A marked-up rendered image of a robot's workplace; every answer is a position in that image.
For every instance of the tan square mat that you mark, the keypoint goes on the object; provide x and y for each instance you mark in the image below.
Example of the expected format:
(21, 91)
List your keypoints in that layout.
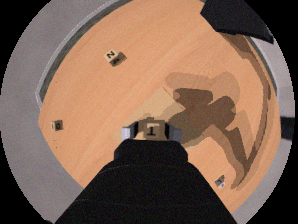
(161, 107)

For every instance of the beige letter block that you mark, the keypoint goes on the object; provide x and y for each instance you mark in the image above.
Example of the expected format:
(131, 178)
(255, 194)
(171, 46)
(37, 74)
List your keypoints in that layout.
(151, 129)
(113, 57)
(220, 183)
(55, 125)

